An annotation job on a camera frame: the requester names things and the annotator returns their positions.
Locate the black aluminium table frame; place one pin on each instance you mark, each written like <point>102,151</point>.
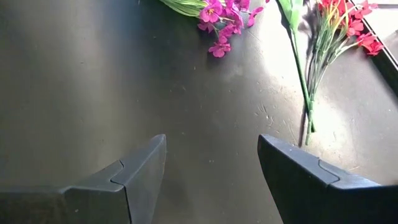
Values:
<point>390,71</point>

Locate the purple artificial flower bunch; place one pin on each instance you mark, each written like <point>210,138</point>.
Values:
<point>211,14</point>

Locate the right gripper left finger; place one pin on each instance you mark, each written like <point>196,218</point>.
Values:
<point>93,202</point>

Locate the pink artificial tulip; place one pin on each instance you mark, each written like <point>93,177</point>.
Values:
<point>290,12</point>

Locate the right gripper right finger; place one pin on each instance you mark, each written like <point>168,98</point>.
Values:
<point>326,202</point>

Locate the red artificial flower bunch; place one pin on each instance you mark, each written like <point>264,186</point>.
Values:
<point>356,28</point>

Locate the black table mat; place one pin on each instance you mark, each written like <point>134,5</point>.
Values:
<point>93,93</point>

